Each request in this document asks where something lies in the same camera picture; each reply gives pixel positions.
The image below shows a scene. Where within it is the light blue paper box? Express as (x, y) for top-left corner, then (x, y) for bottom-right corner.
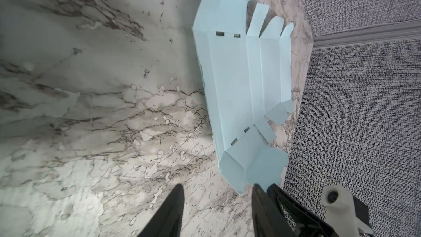
(193, 0), (294, 194)

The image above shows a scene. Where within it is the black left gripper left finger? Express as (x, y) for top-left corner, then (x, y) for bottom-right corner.
(137, 184), (185, 237)

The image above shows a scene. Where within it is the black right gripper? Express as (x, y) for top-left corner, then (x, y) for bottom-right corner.
(267, 184), (375, 237)

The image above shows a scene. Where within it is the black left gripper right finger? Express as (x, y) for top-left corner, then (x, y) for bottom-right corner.
(251, 184), (293, 237)

